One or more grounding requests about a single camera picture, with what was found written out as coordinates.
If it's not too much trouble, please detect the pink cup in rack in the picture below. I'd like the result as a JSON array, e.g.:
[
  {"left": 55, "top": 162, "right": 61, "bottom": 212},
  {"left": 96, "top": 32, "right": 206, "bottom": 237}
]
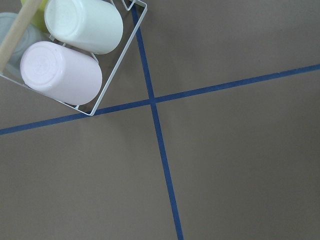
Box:
[{"left": 20, "top": 41, "right": 102, "bottom": 106}]

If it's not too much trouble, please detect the white cup in rack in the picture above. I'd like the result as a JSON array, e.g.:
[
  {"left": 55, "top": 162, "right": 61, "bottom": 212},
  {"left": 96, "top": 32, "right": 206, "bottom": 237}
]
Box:
[{"left": 44, "top": 0, "right": 124, "bottom": 55}]

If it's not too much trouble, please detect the grey cup in rack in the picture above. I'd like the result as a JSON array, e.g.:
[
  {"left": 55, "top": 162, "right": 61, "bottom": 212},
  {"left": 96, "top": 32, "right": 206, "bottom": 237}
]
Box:
[{"left": 0, "top": 12, "right": 49, "bottom": 79}]

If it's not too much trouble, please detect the yellow cup in rack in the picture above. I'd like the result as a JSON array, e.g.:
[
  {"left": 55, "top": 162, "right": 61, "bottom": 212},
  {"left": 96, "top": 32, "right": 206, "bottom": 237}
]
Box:
[{"left": 31, "top": 0, "right": 49, "bottom": 34}]

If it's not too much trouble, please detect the white wire cup rack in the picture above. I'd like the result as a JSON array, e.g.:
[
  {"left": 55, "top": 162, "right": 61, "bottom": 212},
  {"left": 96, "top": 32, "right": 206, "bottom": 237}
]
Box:
[{"left": 0, "top": 0, "right": 133, "bottom": 116}]

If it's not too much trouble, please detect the wooden rack handle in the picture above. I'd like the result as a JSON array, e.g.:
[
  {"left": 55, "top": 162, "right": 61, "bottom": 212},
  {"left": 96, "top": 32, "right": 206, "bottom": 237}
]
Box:
[{"left": 0, "top": 0, "right": 42, "bottom": 74}]

